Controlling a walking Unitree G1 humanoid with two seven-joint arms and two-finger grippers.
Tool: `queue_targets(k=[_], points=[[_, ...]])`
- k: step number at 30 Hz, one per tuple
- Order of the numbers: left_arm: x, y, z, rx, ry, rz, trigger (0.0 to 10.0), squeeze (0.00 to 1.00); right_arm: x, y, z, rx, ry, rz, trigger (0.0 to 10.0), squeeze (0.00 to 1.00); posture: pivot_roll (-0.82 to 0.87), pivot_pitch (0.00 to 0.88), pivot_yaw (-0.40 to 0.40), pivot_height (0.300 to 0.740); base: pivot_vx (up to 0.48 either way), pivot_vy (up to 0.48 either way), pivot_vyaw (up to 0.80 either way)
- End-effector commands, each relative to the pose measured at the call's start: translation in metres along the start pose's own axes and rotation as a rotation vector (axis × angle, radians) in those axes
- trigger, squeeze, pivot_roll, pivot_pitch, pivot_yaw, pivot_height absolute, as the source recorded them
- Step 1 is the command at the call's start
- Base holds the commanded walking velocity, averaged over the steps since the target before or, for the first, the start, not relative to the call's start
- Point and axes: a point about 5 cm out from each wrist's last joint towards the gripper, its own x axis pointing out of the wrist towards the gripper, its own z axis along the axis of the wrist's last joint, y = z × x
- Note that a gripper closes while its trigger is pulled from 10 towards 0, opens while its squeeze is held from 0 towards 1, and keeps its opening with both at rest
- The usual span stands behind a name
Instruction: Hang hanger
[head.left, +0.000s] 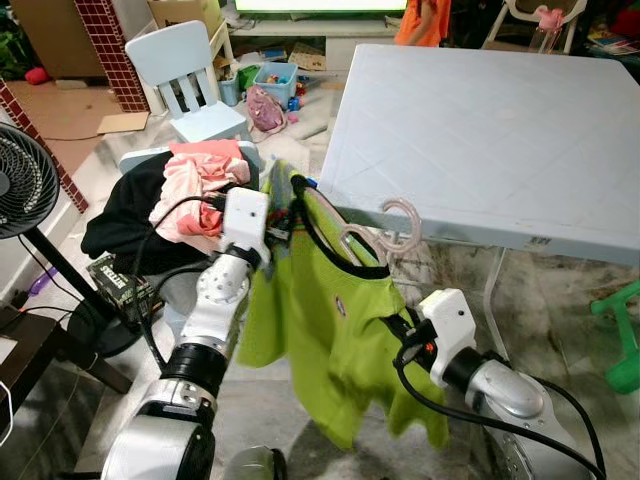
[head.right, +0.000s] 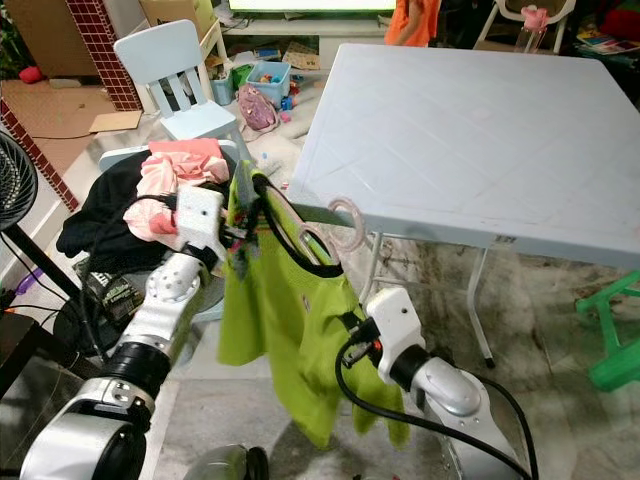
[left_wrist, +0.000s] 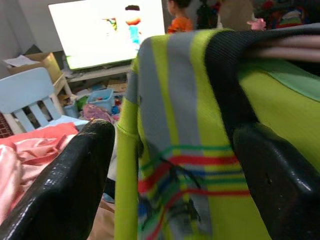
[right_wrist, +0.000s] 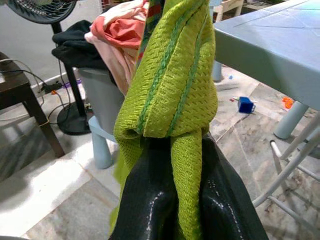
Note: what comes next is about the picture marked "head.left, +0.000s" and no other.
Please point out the red ball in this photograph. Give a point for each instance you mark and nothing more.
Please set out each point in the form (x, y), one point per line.
(37, 76)

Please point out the bright television screen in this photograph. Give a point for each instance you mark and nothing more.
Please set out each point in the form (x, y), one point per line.
(320, 5)

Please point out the brown cardboard sheet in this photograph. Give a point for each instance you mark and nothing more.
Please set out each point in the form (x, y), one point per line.
(70, 110)

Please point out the black electronics box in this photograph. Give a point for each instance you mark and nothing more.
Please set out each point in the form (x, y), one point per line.
(115, 290)

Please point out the white television stand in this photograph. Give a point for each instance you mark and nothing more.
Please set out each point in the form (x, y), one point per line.
(330, 30)

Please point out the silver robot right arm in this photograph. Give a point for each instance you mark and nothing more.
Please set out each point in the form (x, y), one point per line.
(510, 390)

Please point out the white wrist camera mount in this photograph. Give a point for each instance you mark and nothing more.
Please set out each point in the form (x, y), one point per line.
(245, 215)
(450, 325)

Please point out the black garment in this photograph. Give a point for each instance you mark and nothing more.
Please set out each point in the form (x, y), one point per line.
(120, 220)

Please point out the pink backpack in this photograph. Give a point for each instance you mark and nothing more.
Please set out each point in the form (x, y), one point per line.
(265, 112)

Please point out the lime green shirt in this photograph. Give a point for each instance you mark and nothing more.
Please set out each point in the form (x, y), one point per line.
(320, 320)

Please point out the dark wooden side table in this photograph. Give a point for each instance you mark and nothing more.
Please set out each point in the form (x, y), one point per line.
(30, 345)

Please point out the grey robot left leg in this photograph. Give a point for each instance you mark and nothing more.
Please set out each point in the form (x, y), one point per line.
(255, 465)

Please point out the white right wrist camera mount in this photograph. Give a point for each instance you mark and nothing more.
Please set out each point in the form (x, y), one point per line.
(450, 325)

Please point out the pink coral garment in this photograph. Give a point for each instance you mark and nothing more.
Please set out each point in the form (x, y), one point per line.
(195, 175)

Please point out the white baby high chair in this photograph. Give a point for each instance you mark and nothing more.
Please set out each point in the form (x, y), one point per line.
(512, 10)

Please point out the blue toy bin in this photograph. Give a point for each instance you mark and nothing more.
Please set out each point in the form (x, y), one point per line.
(275, 95)

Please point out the large cardboard box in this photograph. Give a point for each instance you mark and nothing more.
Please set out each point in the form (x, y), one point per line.
(45, 35)

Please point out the green plastic stool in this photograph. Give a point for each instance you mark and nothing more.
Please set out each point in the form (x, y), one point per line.
(625, 340)

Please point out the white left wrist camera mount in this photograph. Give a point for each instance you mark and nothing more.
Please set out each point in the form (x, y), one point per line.
(245, 215)

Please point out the small white table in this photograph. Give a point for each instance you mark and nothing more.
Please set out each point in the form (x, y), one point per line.
(222, 50)

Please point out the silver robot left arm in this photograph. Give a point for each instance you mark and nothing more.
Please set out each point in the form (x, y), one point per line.
(215, 300)

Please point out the black standing fan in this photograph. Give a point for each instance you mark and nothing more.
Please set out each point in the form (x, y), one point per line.
(25, 185)

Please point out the small cardboard box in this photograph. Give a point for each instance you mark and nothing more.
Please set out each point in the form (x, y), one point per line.
(185, 12)

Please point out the child in orange clothes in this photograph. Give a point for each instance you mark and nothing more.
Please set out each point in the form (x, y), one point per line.
(420, 25)

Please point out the pale blue folding table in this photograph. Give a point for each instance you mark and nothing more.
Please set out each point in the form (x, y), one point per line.
(480, 140)

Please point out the pink lid water bottle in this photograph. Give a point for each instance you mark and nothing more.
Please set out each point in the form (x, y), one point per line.
(550, 20)

